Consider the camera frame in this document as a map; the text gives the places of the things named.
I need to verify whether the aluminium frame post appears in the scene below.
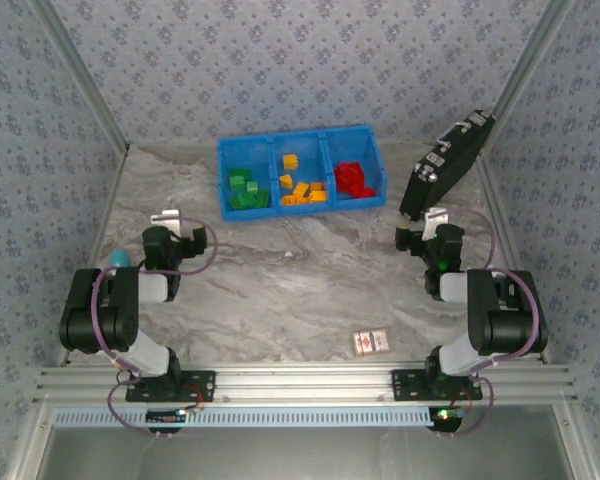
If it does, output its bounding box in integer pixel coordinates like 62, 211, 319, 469
27, 0, 131, 154
489, 0, 579, 126

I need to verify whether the small printed card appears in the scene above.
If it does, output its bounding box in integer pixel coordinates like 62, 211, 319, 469
350, 327, 392, 357

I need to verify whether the aluminium table side rail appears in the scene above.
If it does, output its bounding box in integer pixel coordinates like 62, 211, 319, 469
479, 149, 551, 364
57, 144, 131, 366

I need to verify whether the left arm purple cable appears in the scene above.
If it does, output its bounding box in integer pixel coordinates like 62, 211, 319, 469
92, 217, 220, 439

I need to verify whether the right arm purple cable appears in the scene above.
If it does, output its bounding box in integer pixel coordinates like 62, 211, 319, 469
439, 208, 541, 439

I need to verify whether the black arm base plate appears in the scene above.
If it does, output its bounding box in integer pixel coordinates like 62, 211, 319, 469
390, 368, 484, 403
124, 369, 217, 403

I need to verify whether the slotted light blue cable duct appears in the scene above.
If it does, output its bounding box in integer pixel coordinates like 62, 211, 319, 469
53, 405, 436, 427

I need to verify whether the black hard carrying case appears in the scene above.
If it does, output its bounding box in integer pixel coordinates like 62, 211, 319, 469
398, 109, 496, 223

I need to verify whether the blue three-compartment plastic bin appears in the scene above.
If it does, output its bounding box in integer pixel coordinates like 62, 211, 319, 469
216, 124, 389, 223

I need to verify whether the aluminium mounting rail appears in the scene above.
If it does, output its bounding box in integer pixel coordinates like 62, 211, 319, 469
33, 363, 579, 405

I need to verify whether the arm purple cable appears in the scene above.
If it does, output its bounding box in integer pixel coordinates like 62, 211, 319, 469
439, 208, 541, 439
92, 217, 220, 439

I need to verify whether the small lit circuit board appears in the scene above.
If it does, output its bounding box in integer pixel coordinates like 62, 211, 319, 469
432, 407, 469, 425
146, 408, 189, 424

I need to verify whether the grey metal front panel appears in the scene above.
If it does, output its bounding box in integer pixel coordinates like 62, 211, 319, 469
9, 403, 599, 480

